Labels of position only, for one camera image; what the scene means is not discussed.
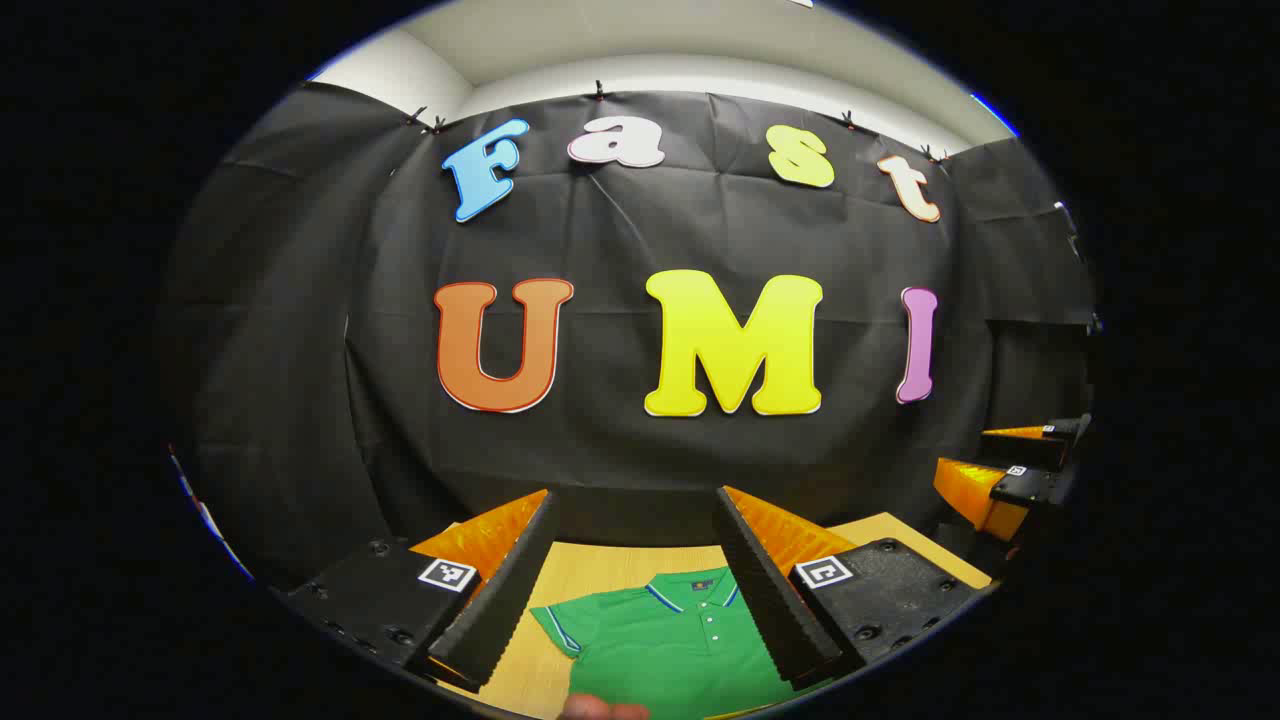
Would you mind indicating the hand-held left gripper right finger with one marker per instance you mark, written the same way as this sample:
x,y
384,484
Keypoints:
x,y
765,600

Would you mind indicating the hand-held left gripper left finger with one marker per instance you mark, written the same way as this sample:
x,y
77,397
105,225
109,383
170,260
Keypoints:
x,y
505,600

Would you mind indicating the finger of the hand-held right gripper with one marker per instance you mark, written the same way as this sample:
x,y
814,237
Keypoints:
x,y
975,492
1030,451

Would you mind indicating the green T-shirt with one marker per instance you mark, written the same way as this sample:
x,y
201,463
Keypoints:
x,y
660,650

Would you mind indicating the black backdrop cloth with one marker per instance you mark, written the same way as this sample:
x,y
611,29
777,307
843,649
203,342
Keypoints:
x,y
600,450

